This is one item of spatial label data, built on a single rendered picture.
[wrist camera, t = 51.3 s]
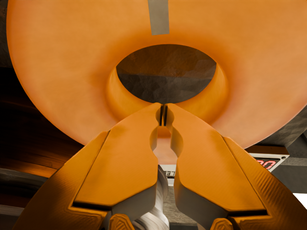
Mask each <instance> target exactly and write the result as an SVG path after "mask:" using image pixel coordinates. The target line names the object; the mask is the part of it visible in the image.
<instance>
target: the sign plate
mask: <svg viewBox="0 0 307 230"><path fill-rule="evenodd" d="M244 150H245V151H246V152H247V153H249V154H250V155H251V156H252V157H253V158H254V159H256V160H257V161H263V163H262V165H264V164H265V163H266V162H268V161H274V162H275V164H274V165H271V164H272V163H273V162H268V163H267V164H266V165H264V167H265V168H267V170H269V171H270V172H271V171H273V170H274V169H275V168H276V167H277V166H278V165H279V164H281V163H282V162H283V161H284V160H285V159H286V158H288V157H289V155H290V154H289V152H288V151H287V149H286V147H280V146H255V145H252V146H250V147H248V148H245V149H244ZM160 166H161V167H162V169H163V170H164V172H165V174H166V177H169V178H174V177H175V170H176V165H160ZM269 166H271V167H270V168H268V167H269Z"/></svg>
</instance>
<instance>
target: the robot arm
mask: <svg viewBox="0 0 307 230"><path fill-rule="evenodd" d="M162 118H163V123H164V126H166V128H167V129H168V130H169V131H170V133H171V139H170V148H171V149H172V150H173V152H174V153H175V154H176V156H177V158H178V159H177V164H176V170H175V178H174V185H173V187H174V194H175V204H176V207H177V209H178V210H179V211H180V212H181V213H183V214H184V215H186V216H187V217H189V218H191V219H192V220H194V221H195V222H197V226H198V230H307V209H306V208H305V206H304V205H303V204H302V203H301V202H300V200H299V199H298V198H297V197H296V196H295V195H294V194H293V193H292V192H291V191H290V190H289V189H288V188H287V187H286V186H285V185H284V184H283V183H282V182H281V181H280V180H279V179H278V178H277V177H276V176H274V175H273V174H272V173H271V172H270V171H269V170H267V169H266V168H265V167H264V166H263V165H262V164H260V163H259V162H258V161H257V160H256V159H254V158H253V157H252V156H251V155H250V154H249V153H247V152H246V151H245V150H244V149H243V148H242V147H241V146H240V145H238V144H237V143H236V142H235V141H234V140H233V139H231V138H230V137H223V136H222V135H221V134H219V133H218V132H217V131H216V130H215V129H214V128H212V127H211V126H210V125H209V124H207V123H206V122H204V121H203V120H201V119H200V118H198V117H196V116H194V115H193V114H191V113H189V112H187V111H186V110H184V109H182V108H180V107H179V106H177V105H175V104H173V103H168V104H160V103H153V104H151V105H149V106H148V107H146V108H144V109H142V110H140V111H138V112H136V113H134V114H132V115H130V116H128V117H127V118H125V119H123V120H121V121H120V122H119V123H117V124H116V125H115V126H113V127H112V128H111V129H110V130H109V131H102V132H101V133H100V134H98V135H97V136H96V137H95V138H94V139H93V140H91V141H90V142H89V143H88V144H87V145H86V146H84V147H83V148H82V149H81V150H80V151H78V152H77V153H76V154H75V155H74V156H73V157H71V158H70V159H69V160H68V161H67V162H66V163H65V164H64V165H62V166H61V167H60V168H59V169H58V170H57V171H56V172H55V173H54V174H53V175H52V176H51V177H50V178H49V179H48V180H47V181H46V182H45V183H44V184H43V185H42V186H41V187H40V188H39V190H38V191H37V192H36V193H35V195H34V196H33V197H32V199H31V200H30V201H29V203H28V204H27V206H26V207H25V208H24V210H23V211H22V213H21V215H20V216H19V218H18V219H17V221H16V223H15V224H14V226H13V228H12V230H135V229H134V227H133V225H132V223H131V222H133V221H134V220H136V219H138V218H139V217H141V216H143V215H145V214H146V213H148V212H150V211H151V210H152V209H153V208H154V207H155V201H156V189H157V176H158V159H157V157H156V156H155V154H154V153H153V151H154V150H155V149H156V147H157V138H158V128H159V126H162Z"/></svg>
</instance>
